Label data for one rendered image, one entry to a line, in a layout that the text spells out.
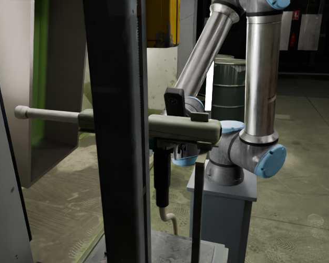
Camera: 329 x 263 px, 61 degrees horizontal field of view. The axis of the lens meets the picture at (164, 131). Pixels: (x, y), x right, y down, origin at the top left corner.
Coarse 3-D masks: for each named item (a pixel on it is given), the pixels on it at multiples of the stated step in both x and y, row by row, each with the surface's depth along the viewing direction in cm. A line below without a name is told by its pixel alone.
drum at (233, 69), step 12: (240, 60) 401; (216, 72) 370; (228, 72) 362; (240, 72) 363; (216, 84) 374; (228, 84) 367; (240, 84) 369; (216, 96) 379; (228, 96) 373; (240, 96) 376; (216, 108) 385; (228, 108) 378; (240, 108) 383; (228, 120) 384; (240, 120) 391
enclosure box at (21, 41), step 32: (0, 0) 122; (32, 0) 121; (64, 0) 176; (0, 32) 128; (32, 32) 127; (64, 32) 183; (0, 64) 133; (32, 64) 133; (64, 64) 191; (32, 96) 198; (64, 96) 200; (32, 128) 208; (64, 128) 209; (32, 160) 184
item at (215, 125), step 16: (16, 112) 66; (32, 112) 65; (48, 112) 64; (64, 112) 63; (80, 112) 61; (192, 112) 55; (80, 128) 62; (160, 128) 55; (176, 128) 54; (192, 128) 54; (208, 128) 53; (160, 144) 57; (176, 144) 58; (192, 144) 55; (160, 160) 59; (160, 176) 60; (160, 192) 62
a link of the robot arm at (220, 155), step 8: (224, 128) 120; (232, 128) 120; (240, 128) 120; (224, 136) 120; (232, 136) 119; (224, 144) 120; (216, 152) 125; (224, 152) 121; (216, 160) 126; (224, 160) 124
